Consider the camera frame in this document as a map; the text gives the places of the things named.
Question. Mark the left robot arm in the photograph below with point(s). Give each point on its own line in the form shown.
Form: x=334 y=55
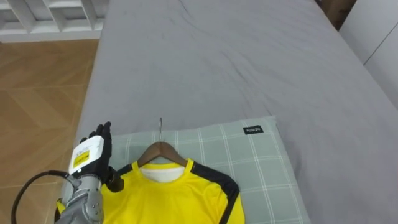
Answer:
x=84 y=199

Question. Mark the white shelf unit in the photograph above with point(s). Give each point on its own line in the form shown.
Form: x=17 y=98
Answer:
x=49 y=18

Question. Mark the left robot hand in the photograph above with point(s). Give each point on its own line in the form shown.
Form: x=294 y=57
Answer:
x=100 y=155

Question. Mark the green checked pillow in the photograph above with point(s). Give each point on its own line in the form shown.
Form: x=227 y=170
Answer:
x=248 y=174

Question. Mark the yellow and black shirt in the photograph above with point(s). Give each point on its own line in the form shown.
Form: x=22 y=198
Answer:
x=168 y=199

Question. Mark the grey bed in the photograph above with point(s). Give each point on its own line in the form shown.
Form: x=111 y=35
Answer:
x=236 y=68

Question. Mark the brown wooden clothes hanger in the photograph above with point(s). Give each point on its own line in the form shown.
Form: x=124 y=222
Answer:
x=160 y=152

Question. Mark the white cabinet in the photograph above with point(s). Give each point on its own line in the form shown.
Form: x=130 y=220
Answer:
x=373 y=40

